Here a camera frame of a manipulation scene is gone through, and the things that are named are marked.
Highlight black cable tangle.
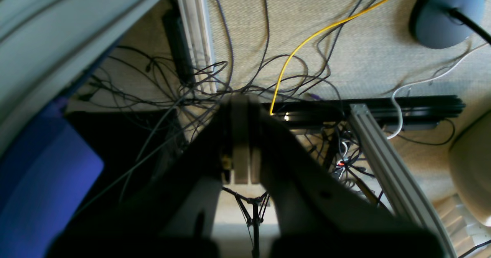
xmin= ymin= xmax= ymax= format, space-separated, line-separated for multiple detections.
xmin=77 ymin=0 xmax=457 ymax=212

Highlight blue fabric sheet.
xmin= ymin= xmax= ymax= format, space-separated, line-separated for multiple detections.
xmin=0 ymin=100 xmax=104 ymax=258

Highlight white cable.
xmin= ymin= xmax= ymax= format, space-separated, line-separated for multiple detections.
xmin=386 ymin=43 xmax=491 ymax=140

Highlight yellow cable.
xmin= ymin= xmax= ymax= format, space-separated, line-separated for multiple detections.
xmin=270 ymin=0 xmax=413 ymax=116

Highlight round grey lamp base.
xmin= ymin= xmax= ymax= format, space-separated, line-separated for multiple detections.
xmin=409 ymin=0 xmax=491 ymax=49

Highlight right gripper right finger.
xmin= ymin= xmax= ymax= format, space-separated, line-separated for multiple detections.
xmin=249 ymin=97 xmax=444 ymax=258

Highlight black aluminium floor rail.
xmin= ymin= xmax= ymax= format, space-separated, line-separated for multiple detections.
xmin=272 ymin=95 xmax=466 ymax=131

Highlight silver aluminium frame rail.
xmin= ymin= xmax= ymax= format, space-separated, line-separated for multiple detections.
xmin=349 ymin=104 xmax=456 ymax=258

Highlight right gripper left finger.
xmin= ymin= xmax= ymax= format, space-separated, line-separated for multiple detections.
xmin=50 ymin=97 xmax=234 ymax=258

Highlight white aluminium floor rail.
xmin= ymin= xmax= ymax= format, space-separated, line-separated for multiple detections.
xmin=177 ymin=0 xmax=215 ymax=71

